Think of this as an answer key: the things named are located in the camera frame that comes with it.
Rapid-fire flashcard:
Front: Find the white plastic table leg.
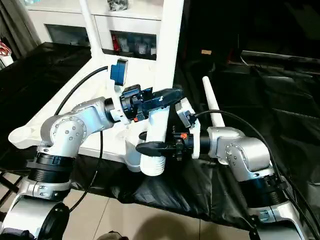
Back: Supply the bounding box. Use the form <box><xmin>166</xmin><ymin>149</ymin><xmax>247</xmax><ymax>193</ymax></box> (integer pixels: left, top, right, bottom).
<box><xmin>139</xmin><ymin>0</ymin><xmax>185</xmax><ymax>177</ymax></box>
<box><xmin>201</xmin><ymin>76</ymin><xmax>227</xmax><ymax>129</ymax></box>
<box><xmin>79</xmin><ymin>0</ymin><xmax>105</xmax><ymax>58</ymax></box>

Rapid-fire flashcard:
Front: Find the white plastic table top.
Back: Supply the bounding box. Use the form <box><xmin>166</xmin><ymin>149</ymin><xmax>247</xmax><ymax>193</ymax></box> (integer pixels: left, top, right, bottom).
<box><xmin>8</xmin><ymin>49</ymin><xmax>161</xmax><ymax>173</ymax></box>

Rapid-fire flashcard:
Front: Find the grey crumpled clump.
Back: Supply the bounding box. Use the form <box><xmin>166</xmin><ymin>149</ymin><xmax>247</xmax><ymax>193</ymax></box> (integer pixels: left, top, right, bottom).
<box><xmin>107</xmin><ymin>0</ymin><xmax>130</xmax><ymax>12</ymax></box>

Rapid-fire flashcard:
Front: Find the black plastic table mat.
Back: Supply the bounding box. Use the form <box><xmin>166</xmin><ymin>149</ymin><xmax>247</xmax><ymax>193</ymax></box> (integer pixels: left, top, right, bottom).
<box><xmin>0</xmin><ymin>42</ymin><xmax>320</xmax><ymax>232</ymax></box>

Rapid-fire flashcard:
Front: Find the white glass-door cabinet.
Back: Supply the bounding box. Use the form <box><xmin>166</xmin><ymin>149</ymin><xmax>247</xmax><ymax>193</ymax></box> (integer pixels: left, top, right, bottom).
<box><xmin>24</xmin><ymin>0</ymin><xmax>166</xmax><ymax>62</ymax></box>

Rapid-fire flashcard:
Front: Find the black flat bar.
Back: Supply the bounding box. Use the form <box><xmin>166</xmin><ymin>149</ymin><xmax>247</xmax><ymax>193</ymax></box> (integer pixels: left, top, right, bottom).
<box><xmin>241</xmin><ymin>49</ymin><xmax>320</xmax><ymax>65</ymax></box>

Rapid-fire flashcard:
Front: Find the black metal stand leg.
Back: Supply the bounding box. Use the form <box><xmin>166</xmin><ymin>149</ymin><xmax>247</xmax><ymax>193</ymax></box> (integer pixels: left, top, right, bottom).
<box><xmin>0</xmin><ymin>171</ymin><xmax>28</xmax><ymax>213</ymax></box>

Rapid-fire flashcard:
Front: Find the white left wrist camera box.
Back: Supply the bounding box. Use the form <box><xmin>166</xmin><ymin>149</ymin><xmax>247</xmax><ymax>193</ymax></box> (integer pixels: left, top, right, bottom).
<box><xmin>109</xmin><ymin>58</ymin><xmax>130</xmax><ymax>89</ymax></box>

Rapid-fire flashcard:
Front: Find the red wire bundle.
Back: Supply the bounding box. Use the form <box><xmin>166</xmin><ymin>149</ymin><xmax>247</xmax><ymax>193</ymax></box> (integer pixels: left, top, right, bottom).
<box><xmin>0</xmin><ymin>41</ymin><xmax>11</xmax><ymax>57</ymax></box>

